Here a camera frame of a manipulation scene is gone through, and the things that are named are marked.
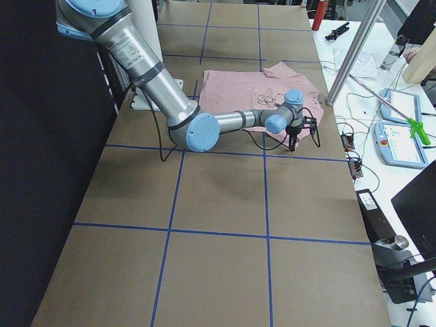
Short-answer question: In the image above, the red cylinder bottle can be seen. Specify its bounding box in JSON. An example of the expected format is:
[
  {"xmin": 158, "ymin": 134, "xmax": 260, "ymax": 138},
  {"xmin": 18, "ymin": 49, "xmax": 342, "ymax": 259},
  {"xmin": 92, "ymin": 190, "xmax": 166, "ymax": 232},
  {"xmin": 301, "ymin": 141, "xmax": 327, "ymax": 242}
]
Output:
[{"xmin": 311, "ymin": 0, "xmax": 328, "ymax": 31}]

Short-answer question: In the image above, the lower blue teach pendant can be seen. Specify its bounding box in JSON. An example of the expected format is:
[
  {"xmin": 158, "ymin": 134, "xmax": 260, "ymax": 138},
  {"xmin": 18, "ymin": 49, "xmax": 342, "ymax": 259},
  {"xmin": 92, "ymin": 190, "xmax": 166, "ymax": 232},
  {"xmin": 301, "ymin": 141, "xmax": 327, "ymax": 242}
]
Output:
[{"xmin": 373, "ymin": 122, "xmax": 429, "ymax": 169}]

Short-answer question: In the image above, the black metal stand clamp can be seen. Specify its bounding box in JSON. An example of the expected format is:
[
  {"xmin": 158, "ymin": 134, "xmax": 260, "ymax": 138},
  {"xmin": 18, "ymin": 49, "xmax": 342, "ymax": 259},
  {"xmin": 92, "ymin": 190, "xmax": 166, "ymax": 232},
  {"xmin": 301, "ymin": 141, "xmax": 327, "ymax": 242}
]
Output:
[{"xmin": 371, "ymin": 238, "xmax": 435, "ymax": 305}]

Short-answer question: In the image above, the blue teach pendant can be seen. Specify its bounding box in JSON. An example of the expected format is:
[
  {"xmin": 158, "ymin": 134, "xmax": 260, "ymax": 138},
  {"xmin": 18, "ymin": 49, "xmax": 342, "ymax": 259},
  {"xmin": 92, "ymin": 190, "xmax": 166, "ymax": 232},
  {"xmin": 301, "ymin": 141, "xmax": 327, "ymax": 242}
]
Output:
[
  {"xmin": 380, "ymin": 88, "xmax": 422, "ymax": 124},
  {"xmin": 373, "ymin": 122, "xmax": 429, "ymax": 169}
]

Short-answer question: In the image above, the green plastic clamp stick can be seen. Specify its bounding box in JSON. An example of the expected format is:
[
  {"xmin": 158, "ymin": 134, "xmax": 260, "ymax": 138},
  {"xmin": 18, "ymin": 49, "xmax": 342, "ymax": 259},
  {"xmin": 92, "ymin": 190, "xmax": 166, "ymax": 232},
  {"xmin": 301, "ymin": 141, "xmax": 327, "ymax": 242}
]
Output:
[{"xmin": 348, "ymin": 74, "xmax": 431, "ymax": 146}]

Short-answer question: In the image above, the lower orange connector board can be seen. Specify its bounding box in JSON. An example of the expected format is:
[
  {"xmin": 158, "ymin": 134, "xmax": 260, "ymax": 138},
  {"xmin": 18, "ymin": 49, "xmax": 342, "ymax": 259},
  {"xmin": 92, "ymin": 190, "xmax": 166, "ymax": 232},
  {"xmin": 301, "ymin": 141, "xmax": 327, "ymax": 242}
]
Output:
[{"xmin": 347, "ymin": 157, "xmax": 363, "ymax": 181}]

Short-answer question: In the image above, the black monitor corner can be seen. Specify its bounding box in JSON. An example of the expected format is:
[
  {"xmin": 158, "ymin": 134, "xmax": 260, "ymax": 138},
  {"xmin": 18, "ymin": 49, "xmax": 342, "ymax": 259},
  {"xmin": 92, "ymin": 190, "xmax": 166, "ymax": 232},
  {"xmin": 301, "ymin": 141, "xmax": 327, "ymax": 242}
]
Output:
[{"xmin": 391, "ymin": 163, "xmax": 435, "ymax": 259}]

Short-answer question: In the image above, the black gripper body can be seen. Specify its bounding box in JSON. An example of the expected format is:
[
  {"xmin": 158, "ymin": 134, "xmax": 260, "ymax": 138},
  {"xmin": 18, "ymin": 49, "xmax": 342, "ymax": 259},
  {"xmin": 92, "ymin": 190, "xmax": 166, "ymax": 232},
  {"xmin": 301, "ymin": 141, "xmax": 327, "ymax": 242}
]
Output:
[{"xmin": 286, "ymin": 116, "xmax": 317, "ymax": 137}]

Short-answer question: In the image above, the upper blue teach pendant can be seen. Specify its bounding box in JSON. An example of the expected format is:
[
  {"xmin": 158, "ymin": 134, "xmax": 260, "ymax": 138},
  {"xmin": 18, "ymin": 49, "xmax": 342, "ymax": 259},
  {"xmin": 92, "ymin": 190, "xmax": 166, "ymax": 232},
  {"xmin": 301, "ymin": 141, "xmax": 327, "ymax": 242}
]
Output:
[{"xmin": 380, "ymin": 88, "xmax": 422, "ymax": 124}]

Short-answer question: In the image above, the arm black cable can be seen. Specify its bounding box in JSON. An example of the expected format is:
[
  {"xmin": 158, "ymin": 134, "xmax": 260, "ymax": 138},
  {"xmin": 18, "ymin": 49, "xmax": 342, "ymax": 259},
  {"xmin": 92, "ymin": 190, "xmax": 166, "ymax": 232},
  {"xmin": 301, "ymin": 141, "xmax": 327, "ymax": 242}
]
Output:
[{"xmin": 129, "ymin": 87, "xmax": 178, "ymax": 163}]

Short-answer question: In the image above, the orange connector board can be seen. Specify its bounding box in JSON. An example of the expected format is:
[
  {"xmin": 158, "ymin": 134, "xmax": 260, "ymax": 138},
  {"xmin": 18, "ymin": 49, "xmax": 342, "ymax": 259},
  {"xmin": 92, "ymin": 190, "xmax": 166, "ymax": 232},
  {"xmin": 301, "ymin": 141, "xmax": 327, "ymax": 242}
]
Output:
[
  {"xmin": 347, "ymin": 157, "xmax": 363, "ymax": 181},
  {"xmin": 341, "ymin": 133, "xmax": 355, "ymax": 152}
]

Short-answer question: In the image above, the black power box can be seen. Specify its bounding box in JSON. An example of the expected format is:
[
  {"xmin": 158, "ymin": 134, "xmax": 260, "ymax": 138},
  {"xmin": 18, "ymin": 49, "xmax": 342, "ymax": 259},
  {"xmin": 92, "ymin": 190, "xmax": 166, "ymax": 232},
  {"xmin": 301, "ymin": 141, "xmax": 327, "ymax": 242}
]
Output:
[{"xmin": 356, "ymin": 189, "xmax": 396, "ymax": 243}]

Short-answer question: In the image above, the clear water bottle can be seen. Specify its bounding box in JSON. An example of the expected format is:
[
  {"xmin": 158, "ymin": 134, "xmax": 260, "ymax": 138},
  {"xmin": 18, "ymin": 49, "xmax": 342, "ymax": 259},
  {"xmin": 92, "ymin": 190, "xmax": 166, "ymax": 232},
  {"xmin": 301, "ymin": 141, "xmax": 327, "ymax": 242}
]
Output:
[{"xmin": 380, "ymin": 34, "xmax": 409, "ymax": 71}]

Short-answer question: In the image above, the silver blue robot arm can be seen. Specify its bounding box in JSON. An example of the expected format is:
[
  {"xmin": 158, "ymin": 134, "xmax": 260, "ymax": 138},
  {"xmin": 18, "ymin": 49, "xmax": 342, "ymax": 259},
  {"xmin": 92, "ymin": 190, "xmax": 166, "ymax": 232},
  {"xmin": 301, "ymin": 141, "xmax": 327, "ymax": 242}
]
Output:
[{"xmin": 56, "ymin": 1, "xmax": 319, "ymax": 152}]

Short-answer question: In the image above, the black pliers tool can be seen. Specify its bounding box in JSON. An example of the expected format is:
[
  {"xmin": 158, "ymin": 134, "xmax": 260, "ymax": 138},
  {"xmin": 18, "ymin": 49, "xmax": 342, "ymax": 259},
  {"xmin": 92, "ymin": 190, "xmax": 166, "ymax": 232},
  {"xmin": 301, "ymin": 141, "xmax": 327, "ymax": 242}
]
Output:
[{"xmin": 324, "ymin": 22, "xmax": 349, "ymax": 42}]

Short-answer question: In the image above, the pink Snoopy t-shirt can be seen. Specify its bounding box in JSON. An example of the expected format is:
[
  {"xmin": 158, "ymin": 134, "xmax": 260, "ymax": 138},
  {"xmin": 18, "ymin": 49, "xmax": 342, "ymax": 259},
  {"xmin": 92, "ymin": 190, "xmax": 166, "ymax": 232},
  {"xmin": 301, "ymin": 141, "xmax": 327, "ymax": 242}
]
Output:
[{"xmin": 197, "ymin": 61, "xmax": 324, "ymax": 149}]

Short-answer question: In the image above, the upper orange connector board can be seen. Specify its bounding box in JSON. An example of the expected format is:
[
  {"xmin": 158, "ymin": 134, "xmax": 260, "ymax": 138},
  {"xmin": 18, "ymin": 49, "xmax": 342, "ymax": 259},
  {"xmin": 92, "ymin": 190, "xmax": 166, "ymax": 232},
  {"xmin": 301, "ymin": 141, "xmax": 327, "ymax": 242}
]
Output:
[{"xmin": 341, "ymin": 133, "xmax": 355, "ymax": 152}]

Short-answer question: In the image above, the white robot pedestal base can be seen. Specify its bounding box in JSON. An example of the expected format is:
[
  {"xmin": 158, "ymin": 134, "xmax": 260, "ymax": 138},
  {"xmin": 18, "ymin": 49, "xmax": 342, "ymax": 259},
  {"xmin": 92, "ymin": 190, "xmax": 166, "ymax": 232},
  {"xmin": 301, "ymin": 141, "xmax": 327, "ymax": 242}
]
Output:
[{"xmin": 131, "ymin": 78, "xmax": 184, "ymax": 112}]

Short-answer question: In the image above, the clear plastic bag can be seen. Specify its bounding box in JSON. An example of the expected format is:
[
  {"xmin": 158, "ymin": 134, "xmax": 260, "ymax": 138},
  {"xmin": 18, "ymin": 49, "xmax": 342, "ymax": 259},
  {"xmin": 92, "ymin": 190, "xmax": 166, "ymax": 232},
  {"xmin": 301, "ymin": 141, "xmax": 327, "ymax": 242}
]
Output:
[{"xmin": 332, "ymin": 48, "xmax": 379, "ymax": 79}]

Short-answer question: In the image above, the aluminium frame post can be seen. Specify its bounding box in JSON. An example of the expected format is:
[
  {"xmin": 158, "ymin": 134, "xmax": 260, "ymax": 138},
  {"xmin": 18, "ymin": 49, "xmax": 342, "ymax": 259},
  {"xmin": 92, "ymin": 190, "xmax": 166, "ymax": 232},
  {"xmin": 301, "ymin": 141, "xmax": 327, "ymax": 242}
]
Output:
[{"xmin": 326, "ymin": 0, "xmax": 386, "ymax": 106}]

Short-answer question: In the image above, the wooden beam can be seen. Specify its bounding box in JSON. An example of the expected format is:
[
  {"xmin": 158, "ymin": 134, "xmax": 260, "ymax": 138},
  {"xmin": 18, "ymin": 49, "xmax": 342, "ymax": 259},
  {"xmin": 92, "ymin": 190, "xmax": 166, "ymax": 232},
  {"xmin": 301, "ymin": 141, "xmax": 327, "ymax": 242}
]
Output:
[{"xmin": 403, "ymin": 22, "xmax": 435, "ymax": 84}]

